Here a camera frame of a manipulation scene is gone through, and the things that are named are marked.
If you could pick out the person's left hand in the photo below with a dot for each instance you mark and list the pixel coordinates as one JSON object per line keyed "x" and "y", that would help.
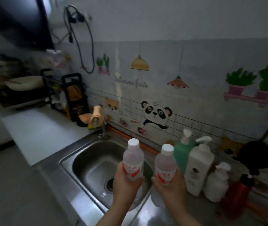
{"x": 124, "y": 190}

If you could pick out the person's right hand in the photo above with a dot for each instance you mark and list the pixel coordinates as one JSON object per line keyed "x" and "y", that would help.
{"x": 172, "y": 195}

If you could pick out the person's right thumb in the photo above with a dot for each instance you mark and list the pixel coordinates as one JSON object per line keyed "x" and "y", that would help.
{"x": 157, "y": 181}

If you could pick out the person's left thumb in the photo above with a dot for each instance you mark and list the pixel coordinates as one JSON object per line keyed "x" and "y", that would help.
{"x": 139, "y": 181}

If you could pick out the clear bottle white cap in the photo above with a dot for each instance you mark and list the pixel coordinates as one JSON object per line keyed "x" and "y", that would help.
{"x": 165, "y": 165}
{"x": 133, "y": 160}

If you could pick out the person's right forearm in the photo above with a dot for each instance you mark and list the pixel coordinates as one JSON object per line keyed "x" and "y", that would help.
{"x": 182, "y": 216}

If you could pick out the person's left forearm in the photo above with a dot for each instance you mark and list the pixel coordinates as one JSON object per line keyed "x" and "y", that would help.
{"x": 116, "y": 215}

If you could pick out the green pump bottle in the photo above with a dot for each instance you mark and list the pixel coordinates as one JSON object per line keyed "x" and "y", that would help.
{"x": 182, "y": 152}

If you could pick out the orange sealing strip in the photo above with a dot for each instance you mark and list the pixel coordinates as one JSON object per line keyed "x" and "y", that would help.
{"x": 134, "y": 140}

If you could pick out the tall white pump bottle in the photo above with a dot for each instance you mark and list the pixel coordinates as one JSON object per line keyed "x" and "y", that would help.
{"x": 198, "y": 169}

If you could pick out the stainless steel sink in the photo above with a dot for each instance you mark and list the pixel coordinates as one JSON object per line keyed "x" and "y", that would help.
{"x": 89, "y": 167}

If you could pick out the small white pump bottle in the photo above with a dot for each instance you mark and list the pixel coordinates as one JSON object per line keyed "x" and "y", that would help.
{"x": 216, "y": 183}

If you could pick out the metal faucet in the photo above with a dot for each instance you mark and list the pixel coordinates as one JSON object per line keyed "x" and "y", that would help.
{"x": 103, "y": 131}

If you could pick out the red bottle black cap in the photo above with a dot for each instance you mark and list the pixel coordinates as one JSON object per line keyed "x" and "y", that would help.
{"x": 236, "y": 197}

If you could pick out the black knife holder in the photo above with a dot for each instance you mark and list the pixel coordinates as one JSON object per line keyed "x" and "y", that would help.
{"x": 75, "y": 98}

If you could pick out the black dish rack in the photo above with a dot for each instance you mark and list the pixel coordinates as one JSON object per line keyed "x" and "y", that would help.
{"x": 54, "y": 91}

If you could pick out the black stove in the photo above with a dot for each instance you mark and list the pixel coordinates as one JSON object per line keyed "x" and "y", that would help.
{"x": 23, "y": 97}

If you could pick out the pale frying pan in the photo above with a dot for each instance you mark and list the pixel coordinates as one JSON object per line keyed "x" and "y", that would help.
{"x": 25, "y": 82}

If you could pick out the dark range hood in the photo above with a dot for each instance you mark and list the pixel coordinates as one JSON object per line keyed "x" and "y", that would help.
{"x": 18, "y": 21}

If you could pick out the cartoon wall sticker sheet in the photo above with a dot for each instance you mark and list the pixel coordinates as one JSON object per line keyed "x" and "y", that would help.
{"x": 195, "y": 91}

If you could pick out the white wall socket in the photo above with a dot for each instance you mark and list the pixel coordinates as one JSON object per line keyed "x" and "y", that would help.
{"x": 83, "y": 17}

